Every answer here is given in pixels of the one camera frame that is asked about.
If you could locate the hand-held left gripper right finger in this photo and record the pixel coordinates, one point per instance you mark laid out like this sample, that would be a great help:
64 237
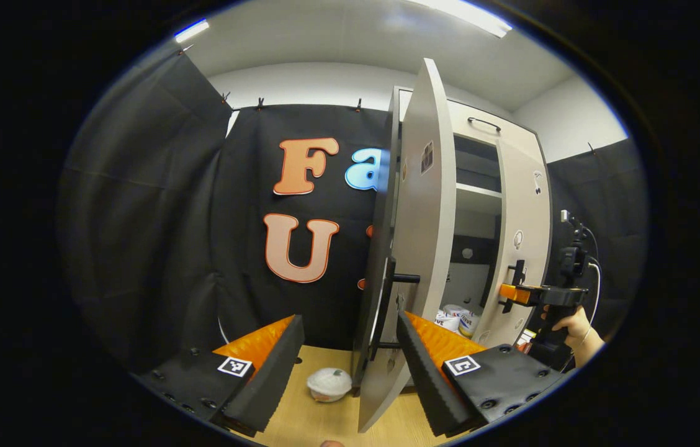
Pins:
427 379

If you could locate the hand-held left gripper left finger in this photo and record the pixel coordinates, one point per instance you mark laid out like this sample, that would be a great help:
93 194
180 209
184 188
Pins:
269 372

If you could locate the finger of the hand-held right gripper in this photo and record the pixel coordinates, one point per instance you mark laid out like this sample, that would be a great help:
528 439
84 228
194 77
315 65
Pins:
517 293

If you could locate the white canvas shoe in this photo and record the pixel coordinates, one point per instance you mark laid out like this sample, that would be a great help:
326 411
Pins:
469 323
447 321

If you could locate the white cabinet door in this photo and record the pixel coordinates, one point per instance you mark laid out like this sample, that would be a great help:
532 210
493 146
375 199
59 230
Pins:
424 217
524 211

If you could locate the white shoe cabinet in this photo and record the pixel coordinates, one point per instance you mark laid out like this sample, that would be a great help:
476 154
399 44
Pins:
381 186

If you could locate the white cabinet shelf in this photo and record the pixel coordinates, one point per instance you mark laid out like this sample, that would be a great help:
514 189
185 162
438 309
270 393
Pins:
479 190

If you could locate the white cabinet drawer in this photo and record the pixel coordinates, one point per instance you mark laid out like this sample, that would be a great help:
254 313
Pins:
511 139

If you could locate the white lidded bowl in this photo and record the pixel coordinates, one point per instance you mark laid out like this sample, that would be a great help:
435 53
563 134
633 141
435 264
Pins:
329 385

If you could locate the black backdrop cloth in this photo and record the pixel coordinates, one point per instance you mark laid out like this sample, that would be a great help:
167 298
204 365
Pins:
157 217

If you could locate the ceiling light panel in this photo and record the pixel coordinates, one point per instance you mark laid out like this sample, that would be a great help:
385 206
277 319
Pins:
468 13
192 30

